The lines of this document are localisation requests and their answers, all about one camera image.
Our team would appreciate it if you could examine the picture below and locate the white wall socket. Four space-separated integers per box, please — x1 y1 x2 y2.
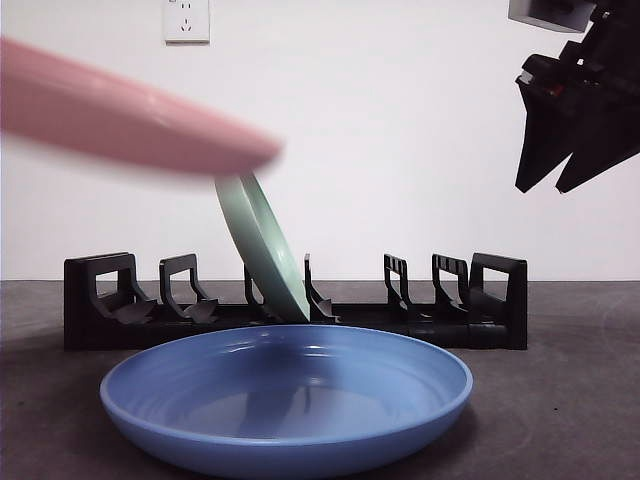
163 0 211 45

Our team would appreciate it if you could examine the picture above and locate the blue plastic plate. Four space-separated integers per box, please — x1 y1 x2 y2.
99 323 474 480

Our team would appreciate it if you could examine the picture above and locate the black plastic dish rack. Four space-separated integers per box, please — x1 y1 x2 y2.
63 251 529 351

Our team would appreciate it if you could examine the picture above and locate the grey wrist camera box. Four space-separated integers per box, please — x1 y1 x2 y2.
508 0 590 34

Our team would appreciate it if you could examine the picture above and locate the green plastic plate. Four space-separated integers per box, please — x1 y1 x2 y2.
214 169 311 324

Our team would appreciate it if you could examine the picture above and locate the pink plastic plate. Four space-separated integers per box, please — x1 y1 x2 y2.
0 37 285 177

